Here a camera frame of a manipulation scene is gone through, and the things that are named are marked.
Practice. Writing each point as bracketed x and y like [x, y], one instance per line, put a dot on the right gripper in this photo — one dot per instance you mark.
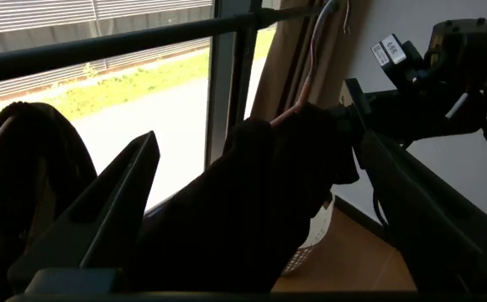
[394, 113]

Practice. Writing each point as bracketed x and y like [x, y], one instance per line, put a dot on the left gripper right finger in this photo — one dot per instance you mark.
[436, 226]

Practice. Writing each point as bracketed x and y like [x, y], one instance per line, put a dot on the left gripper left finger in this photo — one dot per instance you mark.
[101, 235]

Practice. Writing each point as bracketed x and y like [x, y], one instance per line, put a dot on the black garment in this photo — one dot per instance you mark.
[247, 201]
[17, 189]

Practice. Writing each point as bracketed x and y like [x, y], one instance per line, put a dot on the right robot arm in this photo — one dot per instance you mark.
[466, 46]

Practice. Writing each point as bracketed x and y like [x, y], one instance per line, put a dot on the white laundry basket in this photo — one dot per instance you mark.
[317, 230]

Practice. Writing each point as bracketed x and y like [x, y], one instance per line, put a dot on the black clothes rack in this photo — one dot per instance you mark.
[101, 46]

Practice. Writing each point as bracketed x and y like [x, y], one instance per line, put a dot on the brown curtain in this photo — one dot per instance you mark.
[285, 63]

